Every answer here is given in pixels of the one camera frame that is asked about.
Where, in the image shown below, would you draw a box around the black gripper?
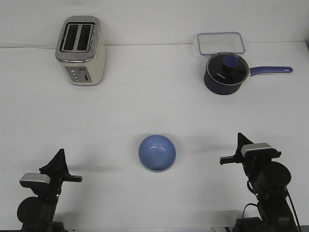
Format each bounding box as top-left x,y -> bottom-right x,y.
39,148 -> 82,187
220,132 -> 281,165

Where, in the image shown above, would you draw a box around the blue bowl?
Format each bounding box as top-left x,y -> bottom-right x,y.
138,134 -> 176,173

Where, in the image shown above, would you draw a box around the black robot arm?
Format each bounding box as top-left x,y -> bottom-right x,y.
220,132 -> 301,232
17,148 -> 82,232

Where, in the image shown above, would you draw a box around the dark blue saucepan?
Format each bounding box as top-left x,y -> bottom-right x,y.
204,66 -> 293,95

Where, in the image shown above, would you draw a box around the glass pot lid blue knob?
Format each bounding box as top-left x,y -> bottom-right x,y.
206,53 -> 249,86

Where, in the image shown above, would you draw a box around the clear rectangular container lid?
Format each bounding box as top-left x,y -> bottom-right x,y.
197,32 -> 245,56

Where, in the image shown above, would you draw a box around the silver two-slot toaster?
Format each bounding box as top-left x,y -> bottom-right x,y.
55,15 -> 106,86

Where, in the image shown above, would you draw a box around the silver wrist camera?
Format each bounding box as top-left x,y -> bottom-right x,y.
19,173 -> 51,188
240,143 -> 276,158

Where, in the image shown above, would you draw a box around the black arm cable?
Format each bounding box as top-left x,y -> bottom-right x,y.
242,186 -> 302,232

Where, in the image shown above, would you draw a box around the white toaster power cable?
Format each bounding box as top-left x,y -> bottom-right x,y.
0,43 -> 58,49

